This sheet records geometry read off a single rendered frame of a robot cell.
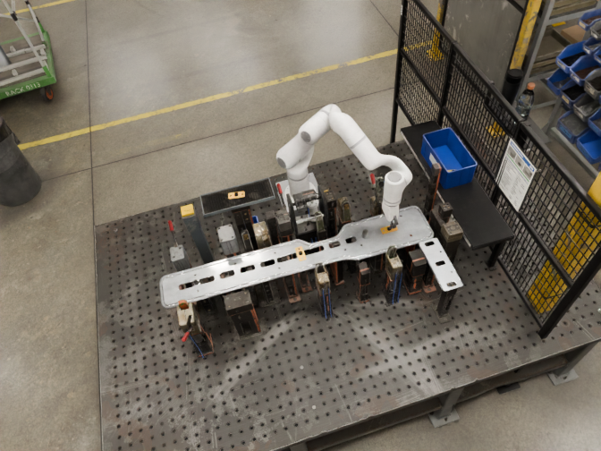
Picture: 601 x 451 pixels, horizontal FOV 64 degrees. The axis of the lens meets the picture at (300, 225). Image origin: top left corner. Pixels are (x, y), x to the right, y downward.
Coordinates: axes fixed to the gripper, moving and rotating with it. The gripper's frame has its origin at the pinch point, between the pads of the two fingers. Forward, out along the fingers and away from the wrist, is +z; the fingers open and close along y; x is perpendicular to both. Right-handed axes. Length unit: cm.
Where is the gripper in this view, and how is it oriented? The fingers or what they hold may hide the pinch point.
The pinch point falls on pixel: (389, 219)
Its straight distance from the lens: 240.3
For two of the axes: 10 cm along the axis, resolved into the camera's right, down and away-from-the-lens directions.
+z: 0.8, 5.9, 8.0
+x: 9.6, -2.6, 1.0
